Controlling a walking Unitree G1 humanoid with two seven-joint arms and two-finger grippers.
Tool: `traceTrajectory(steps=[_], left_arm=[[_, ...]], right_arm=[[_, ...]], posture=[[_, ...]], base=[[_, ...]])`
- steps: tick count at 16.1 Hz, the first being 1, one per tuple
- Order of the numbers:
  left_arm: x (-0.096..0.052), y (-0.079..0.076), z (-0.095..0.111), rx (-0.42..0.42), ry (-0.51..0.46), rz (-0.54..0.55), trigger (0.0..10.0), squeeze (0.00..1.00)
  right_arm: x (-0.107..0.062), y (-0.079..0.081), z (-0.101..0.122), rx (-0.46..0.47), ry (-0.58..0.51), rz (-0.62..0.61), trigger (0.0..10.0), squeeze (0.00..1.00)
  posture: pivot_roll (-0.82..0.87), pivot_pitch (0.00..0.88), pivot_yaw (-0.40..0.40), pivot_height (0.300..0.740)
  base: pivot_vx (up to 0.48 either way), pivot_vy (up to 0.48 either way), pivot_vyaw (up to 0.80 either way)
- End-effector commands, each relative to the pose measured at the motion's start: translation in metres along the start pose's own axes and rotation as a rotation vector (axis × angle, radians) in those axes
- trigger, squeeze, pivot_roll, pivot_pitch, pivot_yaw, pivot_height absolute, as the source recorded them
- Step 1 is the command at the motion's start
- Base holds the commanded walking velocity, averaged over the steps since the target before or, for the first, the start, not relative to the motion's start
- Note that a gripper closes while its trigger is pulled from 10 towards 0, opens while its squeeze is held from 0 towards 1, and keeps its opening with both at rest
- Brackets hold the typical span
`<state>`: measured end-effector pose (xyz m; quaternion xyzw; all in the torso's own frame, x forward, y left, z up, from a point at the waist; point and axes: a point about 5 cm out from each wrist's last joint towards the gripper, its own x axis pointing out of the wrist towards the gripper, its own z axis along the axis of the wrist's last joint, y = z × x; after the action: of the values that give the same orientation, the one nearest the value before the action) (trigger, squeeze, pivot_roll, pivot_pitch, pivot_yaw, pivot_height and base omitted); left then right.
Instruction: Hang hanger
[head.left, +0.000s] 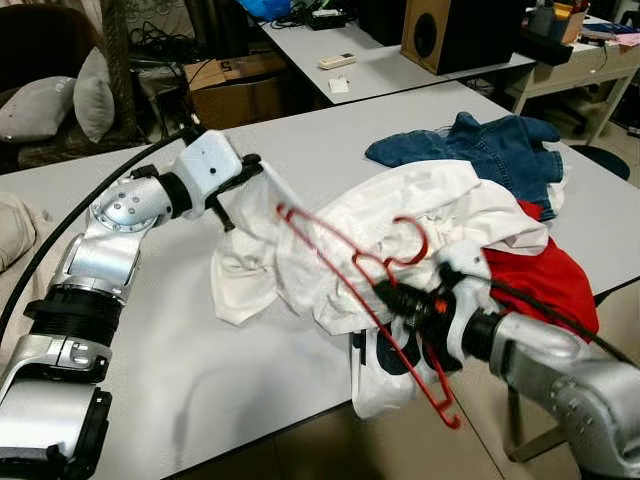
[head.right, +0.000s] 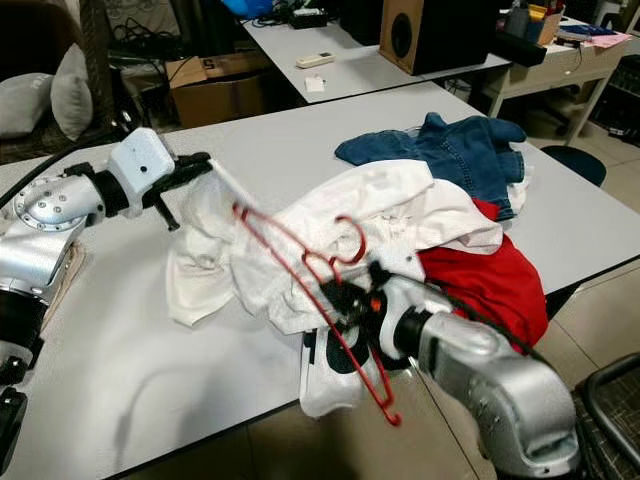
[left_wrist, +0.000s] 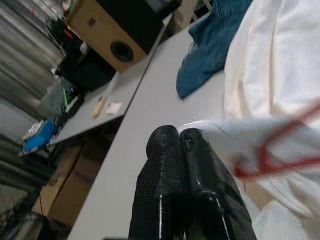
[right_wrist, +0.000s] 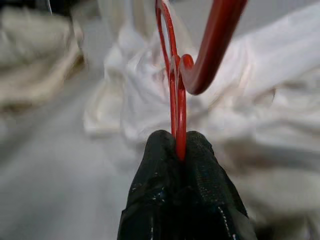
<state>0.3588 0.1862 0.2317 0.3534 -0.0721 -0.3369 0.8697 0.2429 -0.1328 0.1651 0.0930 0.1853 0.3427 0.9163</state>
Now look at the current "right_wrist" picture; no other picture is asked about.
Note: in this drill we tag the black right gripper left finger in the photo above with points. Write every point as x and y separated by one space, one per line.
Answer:
155 180

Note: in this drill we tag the beige folded cloth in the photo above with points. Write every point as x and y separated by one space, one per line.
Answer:
32 50

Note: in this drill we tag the red plastic hanger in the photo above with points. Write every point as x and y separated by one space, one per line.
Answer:
180 120

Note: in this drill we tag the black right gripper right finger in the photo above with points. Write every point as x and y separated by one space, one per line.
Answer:
210 190

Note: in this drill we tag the white shirt black print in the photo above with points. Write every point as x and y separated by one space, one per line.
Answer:
150 100

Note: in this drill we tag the large white table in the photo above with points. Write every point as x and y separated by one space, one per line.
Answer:
37 175

